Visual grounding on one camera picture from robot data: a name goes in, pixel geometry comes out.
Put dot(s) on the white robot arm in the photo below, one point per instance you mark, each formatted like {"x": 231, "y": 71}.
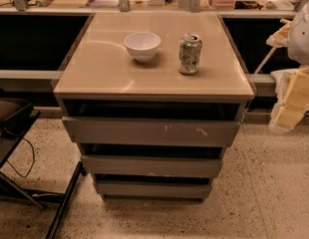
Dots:
{"x": 298, "y": 47}

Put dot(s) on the grey bottom drawer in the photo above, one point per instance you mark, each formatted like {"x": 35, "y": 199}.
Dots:
{"x": 124, "y": 189}

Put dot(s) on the grey drawer cabinet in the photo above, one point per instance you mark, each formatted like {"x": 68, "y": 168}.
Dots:
{"x": 103, "y": 81}

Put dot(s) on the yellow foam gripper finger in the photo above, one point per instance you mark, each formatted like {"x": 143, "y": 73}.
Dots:
{"x": 280, "y": 38}
{"x": 292, "y": 101}

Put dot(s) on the grey drawer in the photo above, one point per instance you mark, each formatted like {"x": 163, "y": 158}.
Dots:
{"x": 169, "y": 132}
{"x": 152, "y": 166}
{"x": 124, "y": 189}

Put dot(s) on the grey middle drawer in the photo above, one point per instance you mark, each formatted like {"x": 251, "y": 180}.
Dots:
{"x": 152, "y": 166}

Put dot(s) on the black metal stand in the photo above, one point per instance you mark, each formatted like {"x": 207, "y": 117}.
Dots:
{"x": 17, "y": 160}

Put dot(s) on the grey top drawer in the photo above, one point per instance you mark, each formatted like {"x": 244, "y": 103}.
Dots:
{"x": 169, "y": 132}

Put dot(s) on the white ceramic bowl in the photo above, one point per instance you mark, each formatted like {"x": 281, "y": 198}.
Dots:
{"x": 142, "y": 46}

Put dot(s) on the crushed silver soda can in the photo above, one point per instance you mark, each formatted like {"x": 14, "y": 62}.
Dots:
{"x": 189, "y": 53}

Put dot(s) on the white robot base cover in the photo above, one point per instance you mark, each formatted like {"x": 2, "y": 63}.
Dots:
{"x": 278, "y": 74}

